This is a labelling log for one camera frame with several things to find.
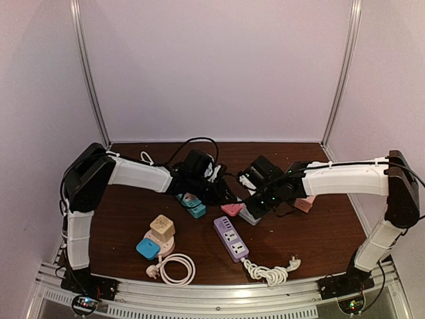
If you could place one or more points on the pink cube socket adapter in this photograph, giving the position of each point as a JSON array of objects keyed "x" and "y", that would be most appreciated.
[{"x": 304, "y": 204}]

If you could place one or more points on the pink square plug adapter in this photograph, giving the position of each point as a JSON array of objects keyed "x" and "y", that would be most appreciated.
[{"x": 231, "y": 209}]

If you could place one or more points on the round pink white power strip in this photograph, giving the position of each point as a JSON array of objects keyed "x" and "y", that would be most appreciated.
[{"x": 166, "y": 247}]

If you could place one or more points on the blue square adapter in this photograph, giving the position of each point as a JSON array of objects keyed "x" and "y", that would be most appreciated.
[{"x": 148, "y": 248}]

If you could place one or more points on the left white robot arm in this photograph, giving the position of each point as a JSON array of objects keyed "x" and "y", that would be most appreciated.
[{"x": 84, "y": 183}]

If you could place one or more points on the purple power strip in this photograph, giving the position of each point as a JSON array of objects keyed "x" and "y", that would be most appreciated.
[{"x": 230, "y": 238}]

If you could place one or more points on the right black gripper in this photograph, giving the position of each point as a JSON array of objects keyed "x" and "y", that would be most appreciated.
[{"x": 254, "y": 211}]

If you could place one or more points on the beige cube adapter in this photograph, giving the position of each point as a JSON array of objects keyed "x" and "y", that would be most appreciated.
[{"x": 162, "y": 228}]

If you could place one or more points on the right aluminium frame post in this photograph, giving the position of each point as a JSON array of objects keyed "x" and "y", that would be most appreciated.
[{"x": 349, "y": 51}]

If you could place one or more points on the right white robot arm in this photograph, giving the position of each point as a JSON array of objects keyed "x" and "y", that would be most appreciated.
[{"x": 390, "y": 177}]

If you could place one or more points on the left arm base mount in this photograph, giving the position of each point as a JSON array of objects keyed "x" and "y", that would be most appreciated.
[{"x": 92, "y": 292}]

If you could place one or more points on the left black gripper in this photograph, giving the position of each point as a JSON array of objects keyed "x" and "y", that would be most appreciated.
[{"x": 219, "y": 197}]

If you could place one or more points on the aluminium frame post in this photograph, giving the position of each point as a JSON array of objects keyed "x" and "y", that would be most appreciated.
[
  {"x": 77, "y": 22},
  {"x": 349, "y": 51}
]

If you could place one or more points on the light blue power strip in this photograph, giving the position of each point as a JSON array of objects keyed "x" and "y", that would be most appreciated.
[{"x": 248, "y": 217}]

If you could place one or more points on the aluminium front rail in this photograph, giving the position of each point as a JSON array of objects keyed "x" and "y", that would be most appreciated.
[{"x": 137, "y": 299}]

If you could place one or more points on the left aluminium frame post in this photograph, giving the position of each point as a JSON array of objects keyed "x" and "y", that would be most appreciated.
[{"x": 77, "y": 22}]

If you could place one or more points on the teal power strip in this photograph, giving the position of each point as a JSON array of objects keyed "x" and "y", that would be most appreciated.
[{"x": 195, "y": 208}]

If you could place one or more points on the small pink plug adapter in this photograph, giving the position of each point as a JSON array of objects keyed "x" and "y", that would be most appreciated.
[{"x": 189, "y": 197}]

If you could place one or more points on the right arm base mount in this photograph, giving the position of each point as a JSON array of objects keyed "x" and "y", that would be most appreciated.
[{"x": 349, "y": 291}]

